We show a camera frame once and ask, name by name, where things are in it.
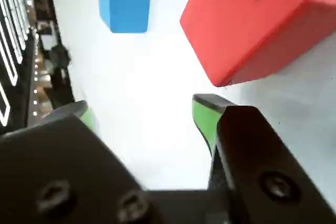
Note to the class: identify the red cube block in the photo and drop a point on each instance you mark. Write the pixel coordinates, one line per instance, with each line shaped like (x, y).
(249, 24)

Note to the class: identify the black desk chair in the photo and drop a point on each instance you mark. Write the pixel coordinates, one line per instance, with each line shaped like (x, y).
(61, 58)

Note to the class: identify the blue cube block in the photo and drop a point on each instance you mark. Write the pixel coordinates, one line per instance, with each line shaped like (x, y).
(126, 9)

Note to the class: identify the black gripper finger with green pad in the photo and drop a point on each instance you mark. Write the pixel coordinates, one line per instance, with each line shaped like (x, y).
(257, 155)
(52, 161)

